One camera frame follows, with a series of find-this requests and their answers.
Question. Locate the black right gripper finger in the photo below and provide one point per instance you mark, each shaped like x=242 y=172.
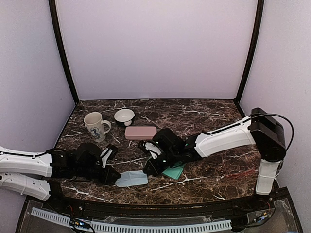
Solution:
x=148 y=167
x=153 y=173

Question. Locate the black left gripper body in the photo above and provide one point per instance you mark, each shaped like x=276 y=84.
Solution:
x=103 y=179

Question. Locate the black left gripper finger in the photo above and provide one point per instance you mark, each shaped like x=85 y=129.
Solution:
x=114 y=173
x=114 y=180

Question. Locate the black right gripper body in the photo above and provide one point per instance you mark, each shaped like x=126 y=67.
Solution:
x=160 y=167

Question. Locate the light blue cleaning cloth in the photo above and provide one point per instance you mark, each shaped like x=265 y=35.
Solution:
x=132 y=178

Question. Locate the grey case teal lining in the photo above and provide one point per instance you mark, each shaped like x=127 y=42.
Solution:
x=173 y=173

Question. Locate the clear pink sunglasses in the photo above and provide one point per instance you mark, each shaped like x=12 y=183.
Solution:
x=235 y=167

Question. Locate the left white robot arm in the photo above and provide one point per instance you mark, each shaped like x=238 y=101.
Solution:
x=34 y=173

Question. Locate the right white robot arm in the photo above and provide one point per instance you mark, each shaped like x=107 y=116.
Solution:
x=166 y=149

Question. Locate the pink glasses case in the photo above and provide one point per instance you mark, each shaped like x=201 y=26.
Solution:
x=140 y=132

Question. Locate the beige ceramic mug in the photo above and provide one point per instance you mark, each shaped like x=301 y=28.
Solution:
x=97 y=127

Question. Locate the small circuit board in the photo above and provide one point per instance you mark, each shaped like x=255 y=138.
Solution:
x=78 y=224

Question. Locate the white bowl dark exterior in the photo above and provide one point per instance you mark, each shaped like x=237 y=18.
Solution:
x=124 y=117

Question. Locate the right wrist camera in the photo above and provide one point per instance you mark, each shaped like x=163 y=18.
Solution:
x=149 y=147

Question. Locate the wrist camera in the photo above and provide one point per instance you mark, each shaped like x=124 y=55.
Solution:
x=108 y=154
x=149 y=147

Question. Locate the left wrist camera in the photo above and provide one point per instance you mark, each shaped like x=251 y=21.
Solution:
x=108 y=154

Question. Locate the black front table rail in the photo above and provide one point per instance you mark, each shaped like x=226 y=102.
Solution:
x=95 y=209

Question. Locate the black frame left post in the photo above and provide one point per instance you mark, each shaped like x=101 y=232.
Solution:
x=61 y=50

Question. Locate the black frame post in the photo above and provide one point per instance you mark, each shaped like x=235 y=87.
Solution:
x=61 y=50
x=251 y=51

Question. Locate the black frame right post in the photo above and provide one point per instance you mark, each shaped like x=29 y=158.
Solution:
x=251 y=51

